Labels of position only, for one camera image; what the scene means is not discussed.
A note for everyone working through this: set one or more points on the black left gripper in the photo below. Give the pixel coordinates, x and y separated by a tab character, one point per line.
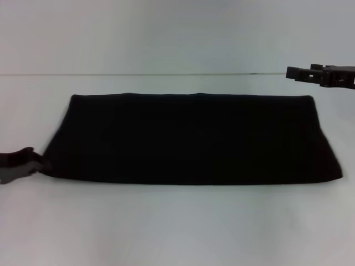
14	164

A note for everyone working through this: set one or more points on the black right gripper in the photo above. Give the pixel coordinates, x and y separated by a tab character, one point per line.
339	76

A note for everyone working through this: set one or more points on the black shirt with FREE print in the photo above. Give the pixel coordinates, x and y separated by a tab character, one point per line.
194	138

